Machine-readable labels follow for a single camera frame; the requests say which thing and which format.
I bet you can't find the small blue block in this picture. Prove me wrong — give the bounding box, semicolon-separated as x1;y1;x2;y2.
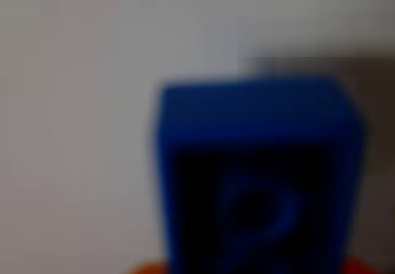
152;75;370;274

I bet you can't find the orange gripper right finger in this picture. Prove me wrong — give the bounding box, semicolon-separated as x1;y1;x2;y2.
341;254;382;274

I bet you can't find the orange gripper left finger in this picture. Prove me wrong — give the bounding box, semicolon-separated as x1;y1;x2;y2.
126;260;169;274

